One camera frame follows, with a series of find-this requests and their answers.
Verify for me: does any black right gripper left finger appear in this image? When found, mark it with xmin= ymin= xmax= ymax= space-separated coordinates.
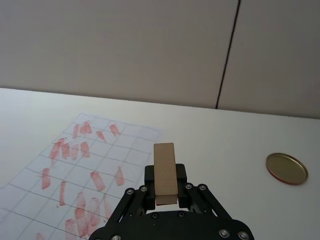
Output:
xmin=106 ymin=164 xmax=157 ymax=225

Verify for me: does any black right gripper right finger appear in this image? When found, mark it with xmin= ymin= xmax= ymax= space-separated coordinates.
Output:
xmin=174 ymin=163 xmax=234 ymax=222

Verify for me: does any tan wooden rectangular block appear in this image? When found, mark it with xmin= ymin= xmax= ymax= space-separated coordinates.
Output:
xmin=153 ymin=142 xmax=179 ymax=206

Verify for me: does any grid sheet with red marks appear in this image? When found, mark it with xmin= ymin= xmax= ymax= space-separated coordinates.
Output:
xmin=0 ymin=112 xmax=165 ymax=240

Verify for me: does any round gold metal lid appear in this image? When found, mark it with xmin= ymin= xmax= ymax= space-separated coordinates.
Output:
xmin=265 ymin=152 xmax=309 ymax=186

